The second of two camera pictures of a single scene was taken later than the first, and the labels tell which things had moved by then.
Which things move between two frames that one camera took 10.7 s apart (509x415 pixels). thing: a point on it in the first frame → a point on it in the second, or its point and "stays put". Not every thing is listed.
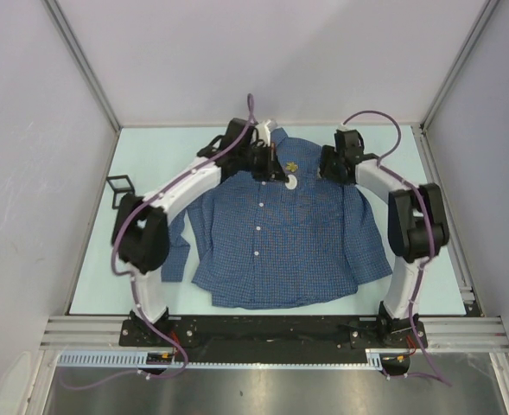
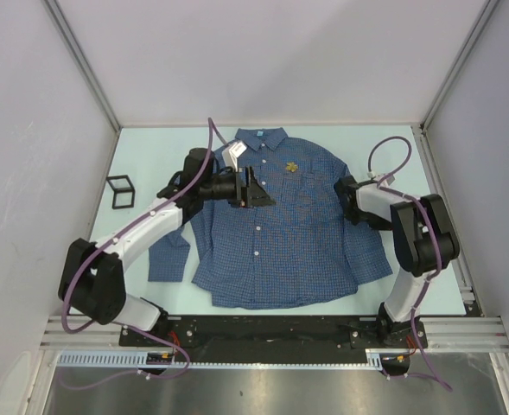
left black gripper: (272, 170) → (248, 194)
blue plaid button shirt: (279, 243) stays put
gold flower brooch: (291, 166) stays put
